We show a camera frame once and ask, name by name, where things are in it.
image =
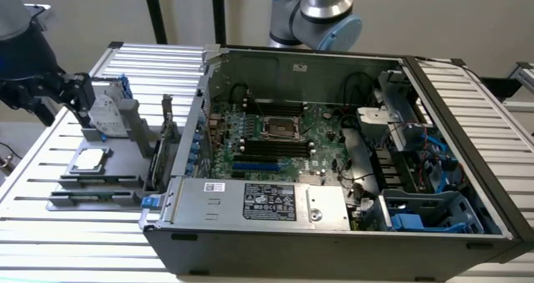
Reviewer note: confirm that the metal slat table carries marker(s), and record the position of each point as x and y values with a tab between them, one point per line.
83	242

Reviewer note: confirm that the blue disk carrier clip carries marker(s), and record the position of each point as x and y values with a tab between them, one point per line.
124	87

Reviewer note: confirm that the blue fan bracket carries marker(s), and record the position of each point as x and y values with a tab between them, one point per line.
443	161

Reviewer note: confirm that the grey fan shroud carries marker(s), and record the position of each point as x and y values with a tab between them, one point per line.
373	119

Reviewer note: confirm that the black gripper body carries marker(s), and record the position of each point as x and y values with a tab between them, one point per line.
29	64

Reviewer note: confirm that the black expansion slot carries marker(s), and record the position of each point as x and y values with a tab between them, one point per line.
255	158

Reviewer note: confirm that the green RAM stick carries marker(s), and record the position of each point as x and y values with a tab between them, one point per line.
94	198
98	181

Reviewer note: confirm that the green motherboard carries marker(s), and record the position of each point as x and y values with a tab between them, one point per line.
320	130

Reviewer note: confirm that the blue expansion slot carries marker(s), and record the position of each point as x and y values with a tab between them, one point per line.
255	165

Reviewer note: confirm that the open black PC case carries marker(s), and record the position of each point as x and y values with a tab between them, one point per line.
316	251

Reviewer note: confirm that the CPU socket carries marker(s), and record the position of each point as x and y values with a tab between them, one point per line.
280	126

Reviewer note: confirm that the silver hard disk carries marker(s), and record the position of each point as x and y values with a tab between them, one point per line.
107	111

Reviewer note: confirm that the blue case latch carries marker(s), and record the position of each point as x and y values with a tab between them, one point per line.
150	201

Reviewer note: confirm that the black RAM slot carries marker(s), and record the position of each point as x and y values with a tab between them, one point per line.
276	140
272	103
276	149
276	145
272	107
272	114
276	153

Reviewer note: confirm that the black stand pole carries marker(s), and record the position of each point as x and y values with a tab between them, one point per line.
154	11
219	11

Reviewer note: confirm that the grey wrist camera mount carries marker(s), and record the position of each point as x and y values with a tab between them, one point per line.
41	16

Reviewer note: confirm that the aluminium side table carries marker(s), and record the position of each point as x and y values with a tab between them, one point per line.
521	86

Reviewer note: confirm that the silver CPU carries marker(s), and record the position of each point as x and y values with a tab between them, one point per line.
91	160

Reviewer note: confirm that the grey parts rack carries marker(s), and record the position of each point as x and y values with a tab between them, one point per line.
124	158

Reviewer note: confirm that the silver power supply unit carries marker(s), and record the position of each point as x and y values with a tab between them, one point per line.
258	205

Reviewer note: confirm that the blue plastic disk bay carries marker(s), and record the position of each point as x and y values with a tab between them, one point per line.
438	211

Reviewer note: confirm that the silver chipset heat sink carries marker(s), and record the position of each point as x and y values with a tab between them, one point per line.
311	178

